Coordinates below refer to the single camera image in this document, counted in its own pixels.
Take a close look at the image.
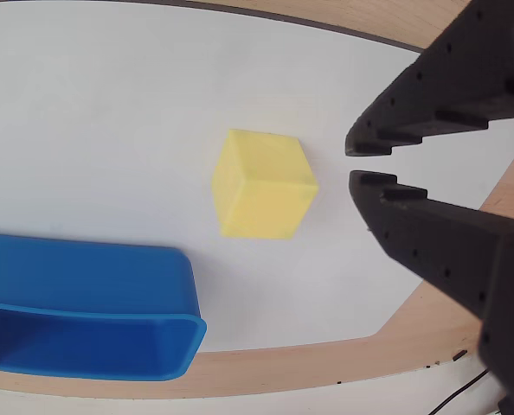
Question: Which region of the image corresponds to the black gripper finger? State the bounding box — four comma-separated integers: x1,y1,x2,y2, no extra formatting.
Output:
345,0,514,157
348,169,514,415

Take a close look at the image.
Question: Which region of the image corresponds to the yellow cube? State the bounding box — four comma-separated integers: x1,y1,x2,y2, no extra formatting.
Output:
211,128,319,240

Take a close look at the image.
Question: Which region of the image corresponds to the white rectangular mat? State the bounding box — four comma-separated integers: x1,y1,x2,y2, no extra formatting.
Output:
0,0,514,360

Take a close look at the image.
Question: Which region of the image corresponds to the blue rectangular bin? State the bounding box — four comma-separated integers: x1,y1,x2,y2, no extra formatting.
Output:
0,233,208,382

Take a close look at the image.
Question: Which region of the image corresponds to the thin black cable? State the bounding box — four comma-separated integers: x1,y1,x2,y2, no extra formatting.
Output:
427,369,494,415

